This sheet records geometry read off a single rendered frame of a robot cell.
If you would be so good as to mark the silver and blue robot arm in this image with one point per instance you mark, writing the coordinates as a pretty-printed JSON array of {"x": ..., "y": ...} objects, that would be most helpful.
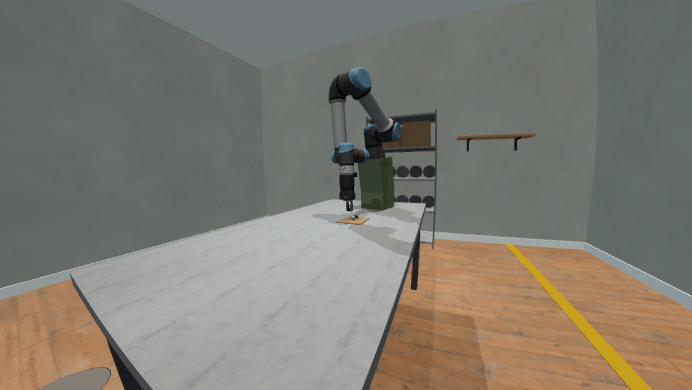
[{"x": 357, "y": 83}]

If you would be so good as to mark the tan mat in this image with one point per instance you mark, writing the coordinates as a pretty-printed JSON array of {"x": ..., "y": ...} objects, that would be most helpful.
[{"x": 348, "y": 220}]

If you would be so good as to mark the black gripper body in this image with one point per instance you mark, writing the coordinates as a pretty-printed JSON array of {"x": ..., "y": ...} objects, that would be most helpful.
[{"x": 347, "y": 182}]

